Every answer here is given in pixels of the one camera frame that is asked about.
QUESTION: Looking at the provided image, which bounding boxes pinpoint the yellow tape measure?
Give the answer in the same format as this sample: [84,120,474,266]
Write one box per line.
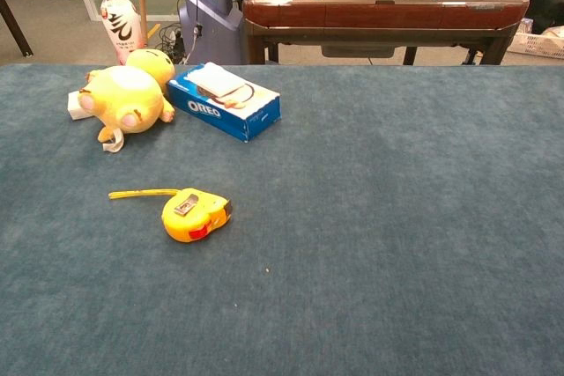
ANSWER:
[108,187,234,244]

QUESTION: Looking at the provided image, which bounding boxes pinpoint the blue Oreo cookie box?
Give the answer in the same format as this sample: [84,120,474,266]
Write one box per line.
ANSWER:
[167,62,282,144]

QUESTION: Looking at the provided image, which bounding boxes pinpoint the blue felt table cloth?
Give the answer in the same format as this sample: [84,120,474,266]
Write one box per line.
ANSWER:
[0,63,564,376]

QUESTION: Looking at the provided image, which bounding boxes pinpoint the blue-grey machine stand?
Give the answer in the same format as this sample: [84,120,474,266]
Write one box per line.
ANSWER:
[178,0,248,65]

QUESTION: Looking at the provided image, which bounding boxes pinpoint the yellow plush toy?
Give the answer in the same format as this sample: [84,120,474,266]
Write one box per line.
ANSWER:
[77,48,176,154]

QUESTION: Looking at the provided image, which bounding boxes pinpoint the brown mahjong table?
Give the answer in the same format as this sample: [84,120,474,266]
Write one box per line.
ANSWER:
[241,0,531,66]

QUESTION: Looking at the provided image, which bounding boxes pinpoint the small white box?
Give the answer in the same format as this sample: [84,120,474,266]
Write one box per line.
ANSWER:
[67,91,94,122]

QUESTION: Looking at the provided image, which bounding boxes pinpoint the clear drink bottle pink label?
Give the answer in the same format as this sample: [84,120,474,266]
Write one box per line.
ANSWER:
[100,0,143,66]

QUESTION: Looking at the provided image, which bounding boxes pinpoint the white plastic basket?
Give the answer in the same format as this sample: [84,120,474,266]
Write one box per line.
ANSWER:
[506,30,564,61]

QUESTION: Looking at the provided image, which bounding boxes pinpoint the dark table leg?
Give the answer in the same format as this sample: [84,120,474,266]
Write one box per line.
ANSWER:
[0,0,34,58]

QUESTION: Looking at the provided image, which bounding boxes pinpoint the black bag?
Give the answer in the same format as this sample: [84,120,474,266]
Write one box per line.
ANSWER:
[526,0,564,36]

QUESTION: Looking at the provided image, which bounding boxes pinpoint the black floor cable tangle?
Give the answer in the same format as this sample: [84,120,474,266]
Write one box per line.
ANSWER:
[157,22,191,65]

